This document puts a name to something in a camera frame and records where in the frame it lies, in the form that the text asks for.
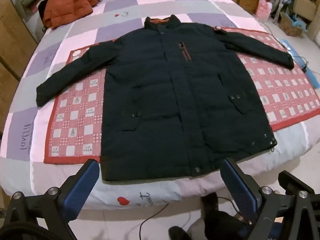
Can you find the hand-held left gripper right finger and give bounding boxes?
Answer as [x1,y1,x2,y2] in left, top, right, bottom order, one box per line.
[221,157,320,240]

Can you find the dark navy winter jacket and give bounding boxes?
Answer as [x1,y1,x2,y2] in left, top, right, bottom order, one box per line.
[36,16,294,181]

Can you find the person's black shoe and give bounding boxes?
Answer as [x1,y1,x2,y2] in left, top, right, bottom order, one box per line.
[200,192,252,240]
[168,226,192,240]

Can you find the pink plush toy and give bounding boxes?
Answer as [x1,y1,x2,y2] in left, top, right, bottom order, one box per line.
[255,0,272,20]

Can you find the cardboard box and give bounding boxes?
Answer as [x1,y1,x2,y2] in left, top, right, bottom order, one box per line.
[292,0,318,22]

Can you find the orange puffer jacket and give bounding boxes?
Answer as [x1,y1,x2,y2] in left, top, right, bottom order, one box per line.
[42,0,99,29]

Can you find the light blue power strip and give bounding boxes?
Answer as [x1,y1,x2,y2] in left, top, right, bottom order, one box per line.
[279,39,320,89]

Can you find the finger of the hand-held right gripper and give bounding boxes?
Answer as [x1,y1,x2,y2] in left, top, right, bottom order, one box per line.
[278,170,316,195]

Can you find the red checked blanket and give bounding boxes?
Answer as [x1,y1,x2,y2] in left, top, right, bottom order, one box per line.
[44,26,320,165]

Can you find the black floor cable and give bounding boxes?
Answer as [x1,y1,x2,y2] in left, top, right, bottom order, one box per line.
[136,202,170,240]

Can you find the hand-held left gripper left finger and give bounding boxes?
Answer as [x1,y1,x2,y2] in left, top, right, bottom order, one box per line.
[0,159,100,240]

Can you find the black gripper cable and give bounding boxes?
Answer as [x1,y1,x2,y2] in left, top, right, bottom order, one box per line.
[0,220,40,240]

